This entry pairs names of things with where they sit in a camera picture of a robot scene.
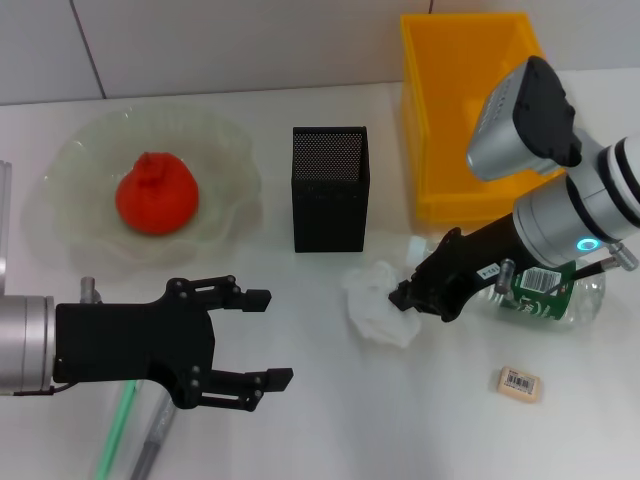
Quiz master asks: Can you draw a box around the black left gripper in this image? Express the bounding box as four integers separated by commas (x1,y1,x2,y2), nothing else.
52,274,295,414

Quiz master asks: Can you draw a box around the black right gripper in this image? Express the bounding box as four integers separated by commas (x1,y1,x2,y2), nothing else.
388,212,532,324

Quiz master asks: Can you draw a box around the white paper ball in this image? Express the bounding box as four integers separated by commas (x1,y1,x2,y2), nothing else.
342,259,422,349

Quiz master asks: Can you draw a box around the clear bottle with green label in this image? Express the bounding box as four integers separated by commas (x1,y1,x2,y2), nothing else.
407,234,606,326

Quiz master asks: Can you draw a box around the orange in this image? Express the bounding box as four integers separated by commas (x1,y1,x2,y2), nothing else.
114,151,201,236

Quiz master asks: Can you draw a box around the black mesh pen holder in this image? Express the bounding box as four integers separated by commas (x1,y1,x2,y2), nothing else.
291,125,370,254

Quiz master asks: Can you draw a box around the beige eraser with barcode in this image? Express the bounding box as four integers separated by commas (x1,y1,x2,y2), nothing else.
497,364,544,403

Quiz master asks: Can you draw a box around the grey pen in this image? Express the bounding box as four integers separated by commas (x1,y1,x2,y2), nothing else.
127,392,176,480

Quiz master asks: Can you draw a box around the green pen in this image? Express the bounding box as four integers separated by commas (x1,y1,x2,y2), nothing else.
94,379,141,480

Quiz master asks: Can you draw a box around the pale green glass fruit plate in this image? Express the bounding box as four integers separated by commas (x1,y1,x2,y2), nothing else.
40,107,264,269

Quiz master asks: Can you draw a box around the yellow plastic bin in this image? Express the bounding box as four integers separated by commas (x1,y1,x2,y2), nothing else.
399,12,574,224

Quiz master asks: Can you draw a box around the left gripper cable with plugs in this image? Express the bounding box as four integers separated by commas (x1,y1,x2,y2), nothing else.
79,276,104,305

